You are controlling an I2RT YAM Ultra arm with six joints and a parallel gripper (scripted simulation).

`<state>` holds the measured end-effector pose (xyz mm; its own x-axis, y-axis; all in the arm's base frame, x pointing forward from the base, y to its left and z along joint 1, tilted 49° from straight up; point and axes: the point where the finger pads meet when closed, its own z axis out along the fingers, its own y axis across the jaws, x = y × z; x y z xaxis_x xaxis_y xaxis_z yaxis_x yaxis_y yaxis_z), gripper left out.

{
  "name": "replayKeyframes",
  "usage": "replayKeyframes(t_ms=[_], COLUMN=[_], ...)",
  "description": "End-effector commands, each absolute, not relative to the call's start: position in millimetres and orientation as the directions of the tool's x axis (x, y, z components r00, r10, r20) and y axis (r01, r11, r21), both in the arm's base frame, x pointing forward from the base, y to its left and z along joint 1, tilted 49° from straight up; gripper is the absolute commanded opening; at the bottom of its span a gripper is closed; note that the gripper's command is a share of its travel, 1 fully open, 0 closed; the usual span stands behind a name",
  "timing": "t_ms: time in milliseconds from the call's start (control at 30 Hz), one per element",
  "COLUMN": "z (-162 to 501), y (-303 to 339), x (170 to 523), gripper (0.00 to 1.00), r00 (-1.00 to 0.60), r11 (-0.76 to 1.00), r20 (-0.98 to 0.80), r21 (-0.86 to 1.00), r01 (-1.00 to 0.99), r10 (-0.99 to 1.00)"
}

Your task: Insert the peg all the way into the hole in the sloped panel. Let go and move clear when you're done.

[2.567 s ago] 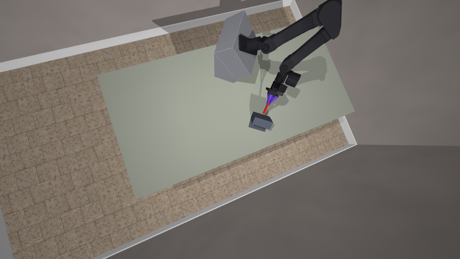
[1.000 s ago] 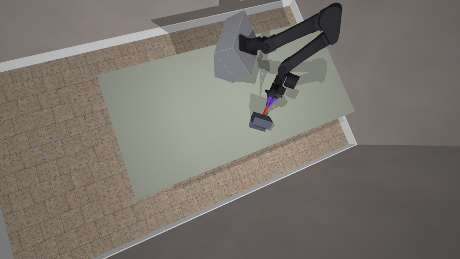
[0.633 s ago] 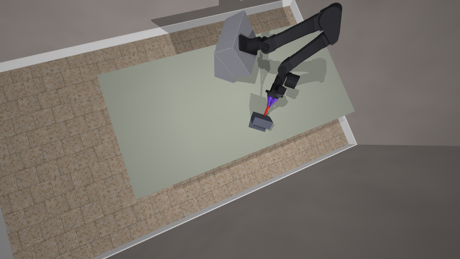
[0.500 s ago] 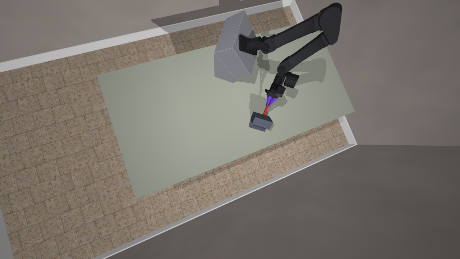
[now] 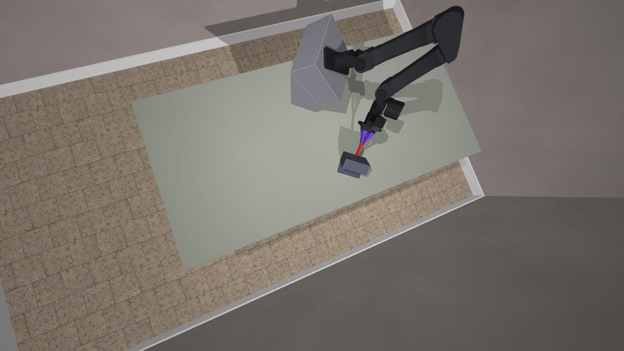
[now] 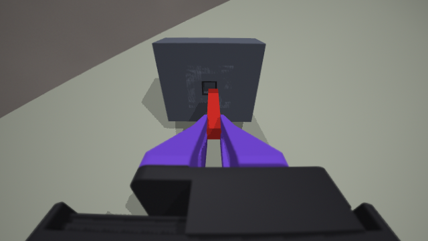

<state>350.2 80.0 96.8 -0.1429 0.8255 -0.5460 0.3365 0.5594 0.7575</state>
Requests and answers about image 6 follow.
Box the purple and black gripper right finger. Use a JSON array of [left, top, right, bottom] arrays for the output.
[[220, 114, 289, 167]]

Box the dark grey panel with slot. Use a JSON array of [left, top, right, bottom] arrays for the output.
[[152, 37, 266, 122]]

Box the red rectangular peg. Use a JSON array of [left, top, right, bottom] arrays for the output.
[[207, 89, 221, 139]]

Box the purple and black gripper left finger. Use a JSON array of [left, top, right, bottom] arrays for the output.
[[139, 114, 207, 167]]

